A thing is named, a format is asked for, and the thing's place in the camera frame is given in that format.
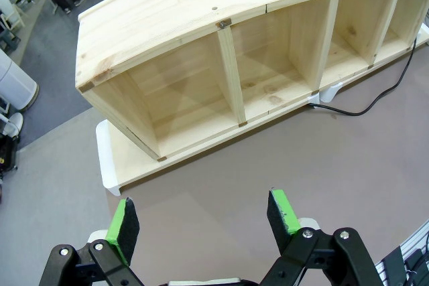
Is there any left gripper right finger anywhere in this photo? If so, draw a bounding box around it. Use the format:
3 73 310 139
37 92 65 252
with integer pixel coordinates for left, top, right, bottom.
258 189 380 286

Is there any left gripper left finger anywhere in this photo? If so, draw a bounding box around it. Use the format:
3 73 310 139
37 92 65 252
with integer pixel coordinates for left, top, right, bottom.
39 197 145 286

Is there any white cylindrical air purifier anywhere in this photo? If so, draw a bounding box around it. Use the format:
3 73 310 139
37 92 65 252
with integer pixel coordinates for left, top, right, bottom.
0 48 40 113

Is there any wooden four-compartment shelf box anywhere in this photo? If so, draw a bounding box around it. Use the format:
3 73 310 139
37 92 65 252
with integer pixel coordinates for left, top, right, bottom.
75 0 429 162

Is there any aluminium rail with black cables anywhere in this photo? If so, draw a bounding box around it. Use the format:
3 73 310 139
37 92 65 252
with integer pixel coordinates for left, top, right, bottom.
377 218 429 286

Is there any black power cable with plug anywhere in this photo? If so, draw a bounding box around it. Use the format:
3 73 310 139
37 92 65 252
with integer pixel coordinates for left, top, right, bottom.
307 36 418 117

